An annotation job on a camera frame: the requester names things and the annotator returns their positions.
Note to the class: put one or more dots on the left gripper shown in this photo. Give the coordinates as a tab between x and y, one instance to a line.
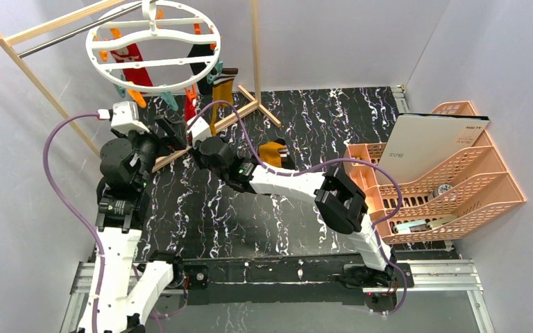
160	133

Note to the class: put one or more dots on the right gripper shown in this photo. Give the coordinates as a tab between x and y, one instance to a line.
197	150

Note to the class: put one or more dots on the mustard yellow sock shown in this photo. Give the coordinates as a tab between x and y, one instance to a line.
222	86
269	153

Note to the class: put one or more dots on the white round clip hanger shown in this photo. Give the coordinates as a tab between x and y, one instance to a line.
156	49

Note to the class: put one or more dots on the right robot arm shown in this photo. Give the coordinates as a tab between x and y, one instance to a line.
339	201

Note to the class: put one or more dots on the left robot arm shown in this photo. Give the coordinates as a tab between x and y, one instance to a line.
123	199

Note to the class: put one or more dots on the teal clothes clip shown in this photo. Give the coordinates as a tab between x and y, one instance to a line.
170	100

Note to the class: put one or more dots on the orange clothes clip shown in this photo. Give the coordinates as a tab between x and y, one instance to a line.
191	94

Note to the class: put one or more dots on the metal rack rod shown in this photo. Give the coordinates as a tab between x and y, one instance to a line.
82	29

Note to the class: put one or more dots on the white flat box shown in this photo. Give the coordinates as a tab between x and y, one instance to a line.
420	142

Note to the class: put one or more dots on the round metal can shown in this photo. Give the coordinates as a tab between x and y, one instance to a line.
441	189

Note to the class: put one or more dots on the pink plastic file organizer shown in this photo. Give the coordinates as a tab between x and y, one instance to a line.
482	190

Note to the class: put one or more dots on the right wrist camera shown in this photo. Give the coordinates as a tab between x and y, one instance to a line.
198	129

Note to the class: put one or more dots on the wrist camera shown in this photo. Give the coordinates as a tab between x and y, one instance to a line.
123	117
198	129

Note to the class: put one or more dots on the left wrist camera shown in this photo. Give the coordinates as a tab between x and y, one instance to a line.
123	117

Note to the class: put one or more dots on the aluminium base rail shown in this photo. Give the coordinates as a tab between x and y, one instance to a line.
324	278

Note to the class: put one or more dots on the wooden clothes rack frame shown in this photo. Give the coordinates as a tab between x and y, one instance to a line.
168	20

